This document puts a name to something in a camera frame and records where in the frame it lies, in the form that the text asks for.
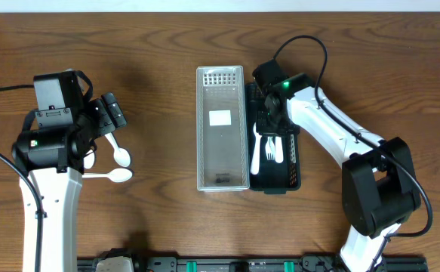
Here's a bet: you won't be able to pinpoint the white fork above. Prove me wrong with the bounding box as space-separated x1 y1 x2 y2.
275 137 284 163
265 136 275 161

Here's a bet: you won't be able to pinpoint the white spoon bowl down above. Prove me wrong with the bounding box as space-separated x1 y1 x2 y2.
105 133 131 167

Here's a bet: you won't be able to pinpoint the white spoon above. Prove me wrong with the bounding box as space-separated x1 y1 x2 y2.
83 150 96 169
251 123 262 175

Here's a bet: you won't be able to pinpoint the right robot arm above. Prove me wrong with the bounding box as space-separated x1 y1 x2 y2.
252 59 423 271

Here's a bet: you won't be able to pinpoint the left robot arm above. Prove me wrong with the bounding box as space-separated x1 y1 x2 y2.
12 70 127 271

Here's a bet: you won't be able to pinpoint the black plastic basket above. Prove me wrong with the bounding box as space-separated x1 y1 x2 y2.
245 82 301 194

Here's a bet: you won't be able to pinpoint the clear plastic basket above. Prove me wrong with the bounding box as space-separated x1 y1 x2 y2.
196 66 250 192

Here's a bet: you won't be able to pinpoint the white spoon lying sideways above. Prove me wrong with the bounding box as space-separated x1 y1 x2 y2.
82 168 133 183

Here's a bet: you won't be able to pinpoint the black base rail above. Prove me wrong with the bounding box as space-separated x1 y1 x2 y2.
76 247 429 272

